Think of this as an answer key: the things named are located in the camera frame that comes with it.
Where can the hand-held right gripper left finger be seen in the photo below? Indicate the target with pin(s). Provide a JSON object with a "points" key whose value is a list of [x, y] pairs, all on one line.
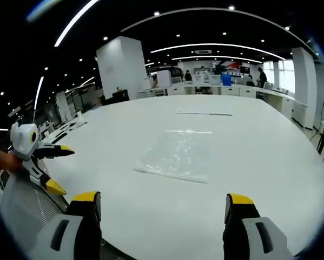
{"points": [[69, 233]]}

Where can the black cabinet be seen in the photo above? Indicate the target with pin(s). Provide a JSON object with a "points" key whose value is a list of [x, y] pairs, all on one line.
{"points": [[115, 98]]}

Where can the grey mesh office chair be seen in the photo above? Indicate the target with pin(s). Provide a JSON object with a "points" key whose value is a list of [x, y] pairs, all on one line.
{"points": [[29, 200]]}

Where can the white box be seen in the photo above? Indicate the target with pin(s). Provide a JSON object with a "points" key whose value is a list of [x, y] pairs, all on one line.
{"points": [[164, 78]]}

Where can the long white workbench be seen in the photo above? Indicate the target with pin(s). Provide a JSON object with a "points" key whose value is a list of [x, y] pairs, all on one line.
{"points": [[232, 93]]}

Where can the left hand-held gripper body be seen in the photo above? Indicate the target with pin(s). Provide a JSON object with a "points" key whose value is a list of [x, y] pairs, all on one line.
{"points": [[25, 142]]}

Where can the clear resealable plastic bag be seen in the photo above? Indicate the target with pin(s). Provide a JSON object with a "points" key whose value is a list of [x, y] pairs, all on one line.
{"points": [[178, 155]]}

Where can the white square pillar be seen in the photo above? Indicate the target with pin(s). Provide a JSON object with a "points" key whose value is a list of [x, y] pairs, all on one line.
{"points": [[121, 67]]}

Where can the blue chair back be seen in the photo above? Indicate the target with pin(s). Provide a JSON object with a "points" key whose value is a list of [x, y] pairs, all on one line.
{"points": [[226, 80]]}

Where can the flat clear plastic strip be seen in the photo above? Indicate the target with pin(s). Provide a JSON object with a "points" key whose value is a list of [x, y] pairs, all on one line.
{"points": [[203, 112]]}

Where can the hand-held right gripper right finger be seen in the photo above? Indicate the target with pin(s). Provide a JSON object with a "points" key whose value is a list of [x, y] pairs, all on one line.
{"points": [[248, 230]]}

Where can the person's left hand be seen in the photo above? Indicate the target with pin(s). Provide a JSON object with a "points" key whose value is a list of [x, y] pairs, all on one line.
{"points": [[7, 161]]}

